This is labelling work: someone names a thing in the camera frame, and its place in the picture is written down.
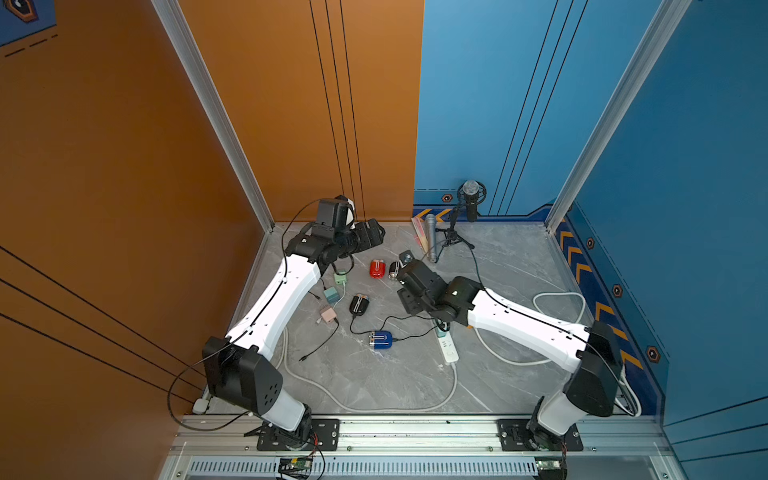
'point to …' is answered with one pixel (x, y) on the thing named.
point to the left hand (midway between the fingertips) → (374, 230)
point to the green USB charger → (339, 279)
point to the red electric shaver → (377, 268)
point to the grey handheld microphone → (431, 236)
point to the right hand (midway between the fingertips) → (413, 288)
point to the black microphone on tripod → (471, 194)
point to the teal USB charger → (331, 295)
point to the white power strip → (448, 348)
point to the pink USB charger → (328, 314)
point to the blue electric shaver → (381, 339)
